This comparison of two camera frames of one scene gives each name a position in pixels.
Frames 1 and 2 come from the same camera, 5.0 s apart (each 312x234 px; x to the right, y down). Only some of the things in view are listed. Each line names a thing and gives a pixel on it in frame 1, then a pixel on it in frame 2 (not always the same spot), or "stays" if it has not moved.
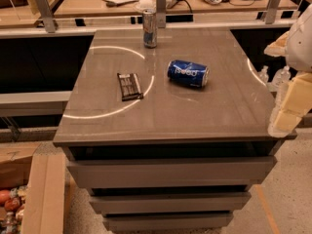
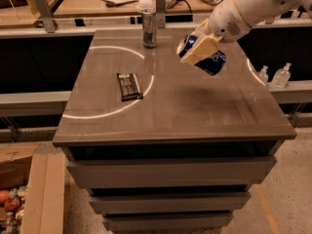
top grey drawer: (171, 172) stays
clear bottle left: (263, 75) stays
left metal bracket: (45, 12) stays
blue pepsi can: (188, 73) -> (211, 64)
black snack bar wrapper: (130, 87) stays
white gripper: (300, 46) -> (226, 23)
